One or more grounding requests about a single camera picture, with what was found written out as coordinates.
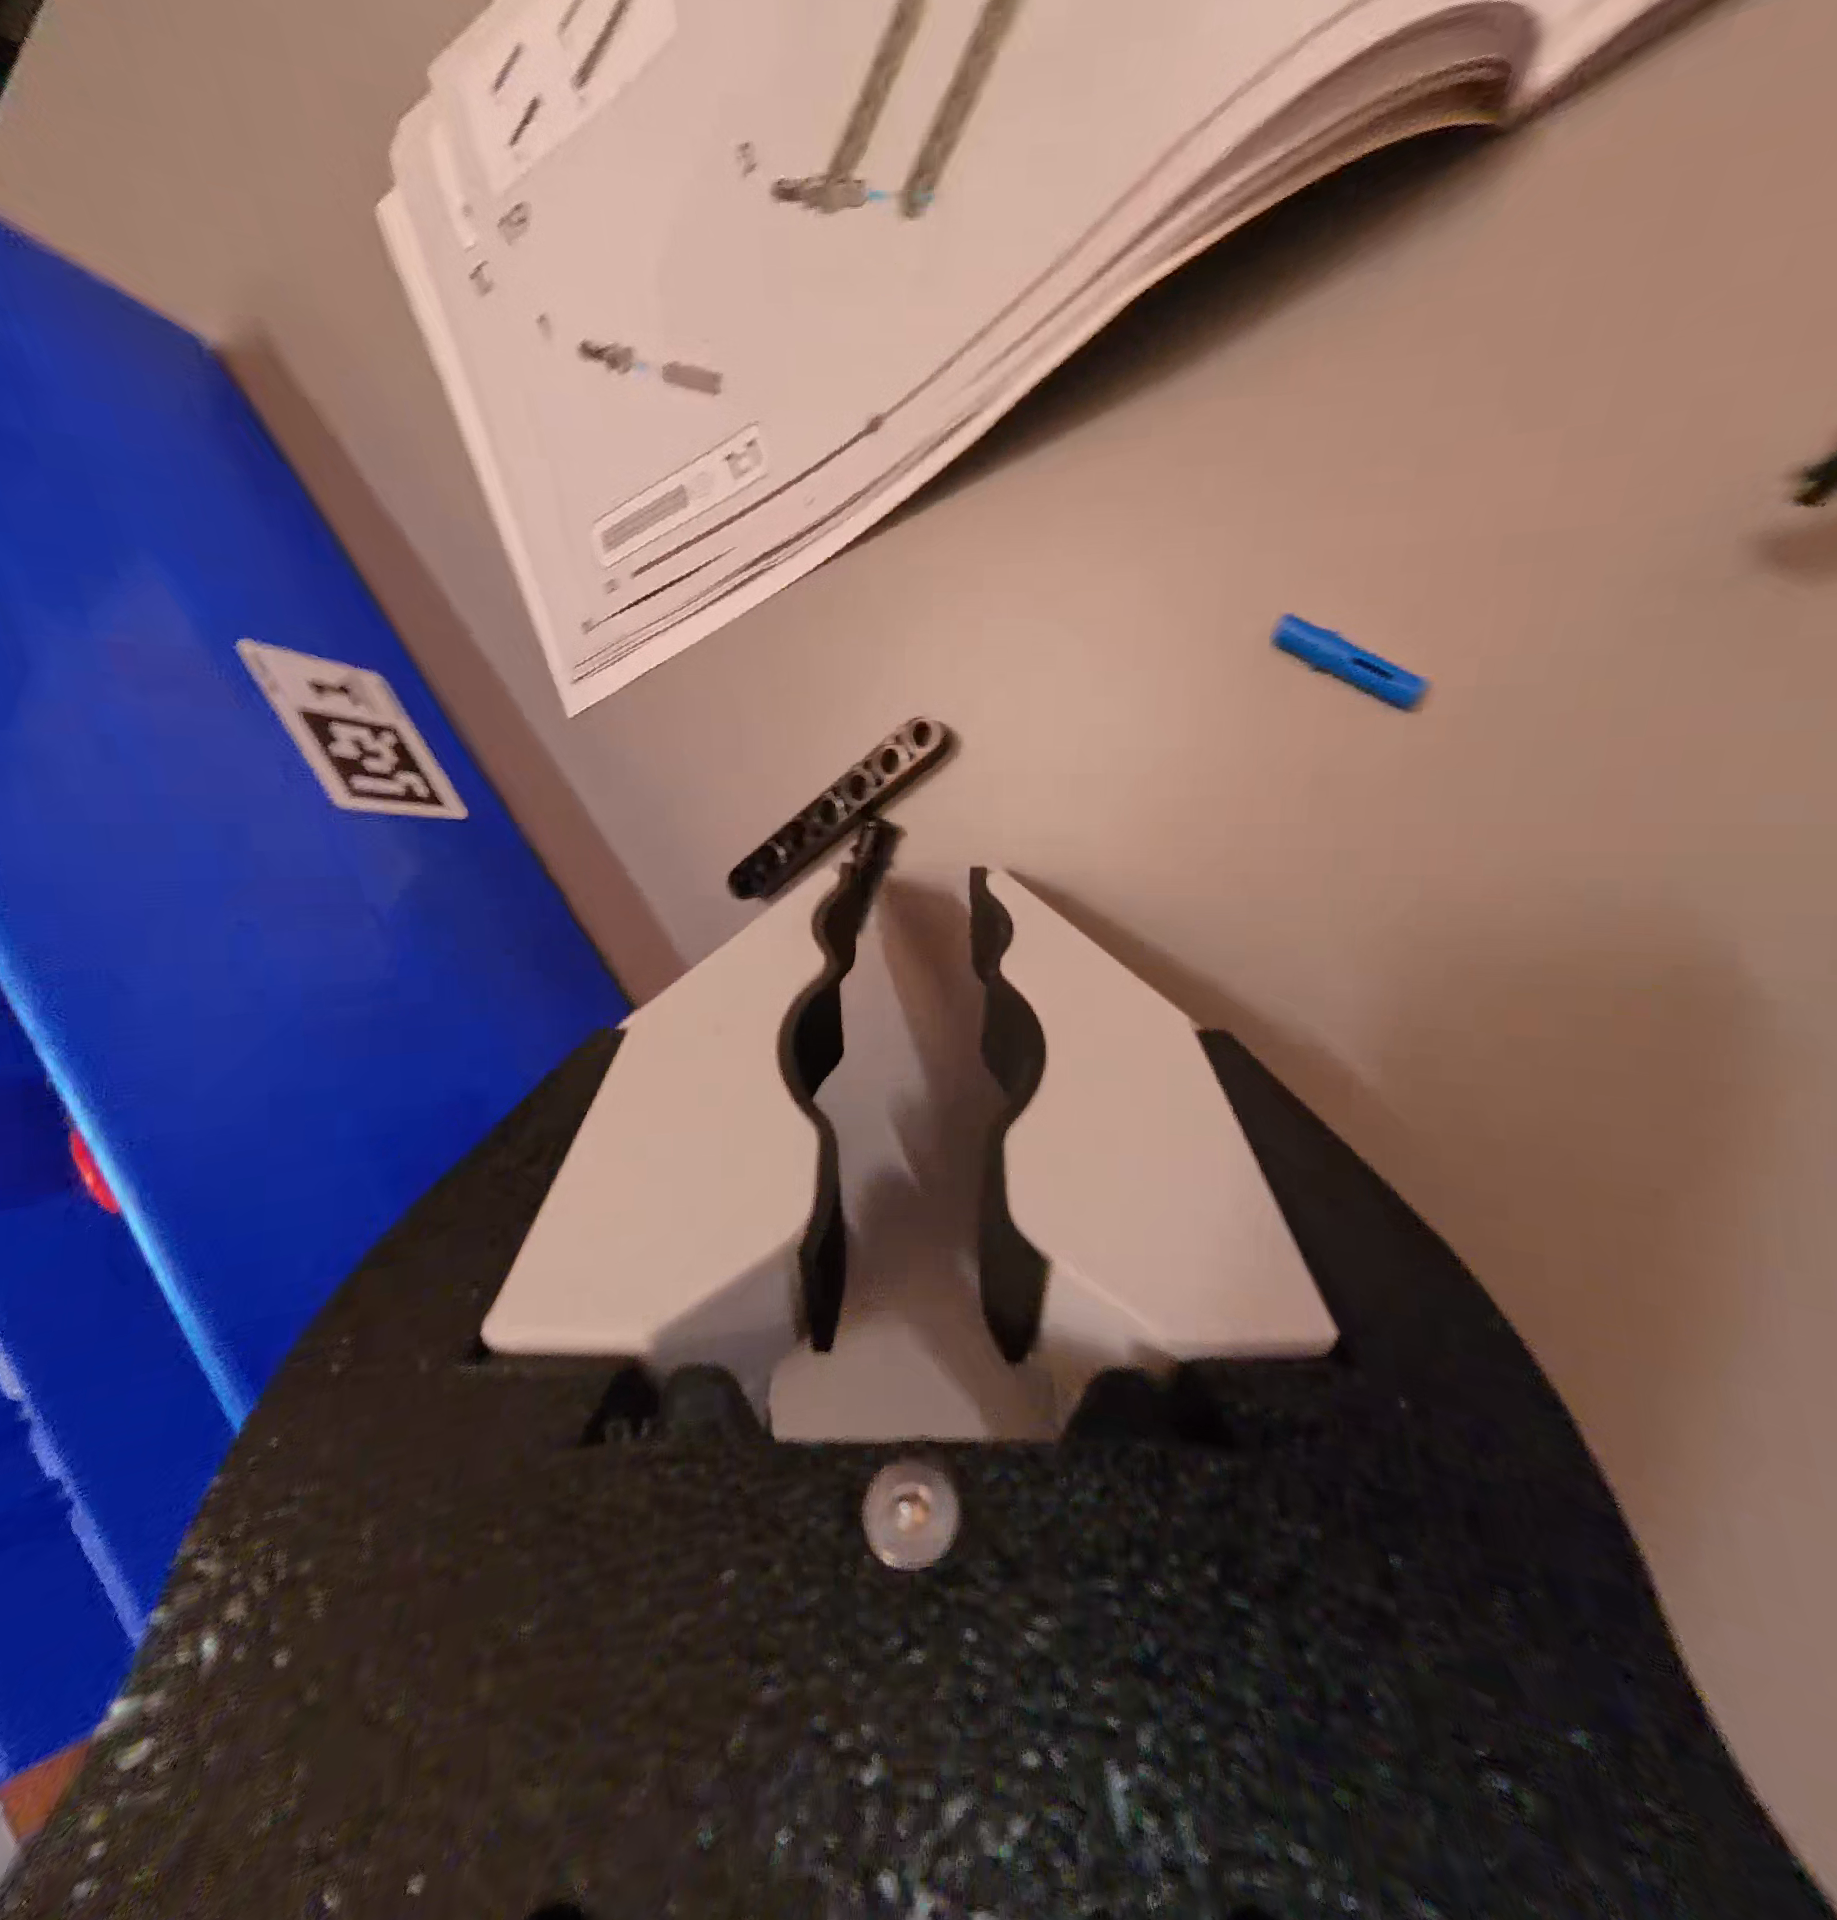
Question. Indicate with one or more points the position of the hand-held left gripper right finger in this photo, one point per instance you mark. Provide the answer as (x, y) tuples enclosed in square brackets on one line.
[(1174, 1198)]

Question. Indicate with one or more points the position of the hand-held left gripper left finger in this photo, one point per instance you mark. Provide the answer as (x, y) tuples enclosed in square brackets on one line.
[(648, 1198)]

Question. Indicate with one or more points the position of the black short connector pin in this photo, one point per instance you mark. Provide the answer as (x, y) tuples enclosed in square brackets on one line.
[(874, 853)]

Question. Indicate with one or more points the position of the blue storage bin with tag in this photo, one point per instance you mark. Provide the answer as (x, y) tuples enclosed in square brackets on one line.
[(185, 974)]

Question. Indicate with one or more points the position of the blue connector pin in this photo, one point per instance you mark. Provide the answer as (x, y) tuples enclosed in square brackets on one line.
[(1352, 661)]

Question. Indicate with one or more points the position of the black toy beam with holes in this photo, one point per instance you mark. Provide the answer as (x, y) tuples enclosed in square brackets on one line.
[(842, 810)]

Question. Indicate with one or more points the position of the open instruction booklet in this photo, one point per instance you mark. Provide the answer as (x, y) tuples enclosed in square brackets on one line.
[(859, 223)]

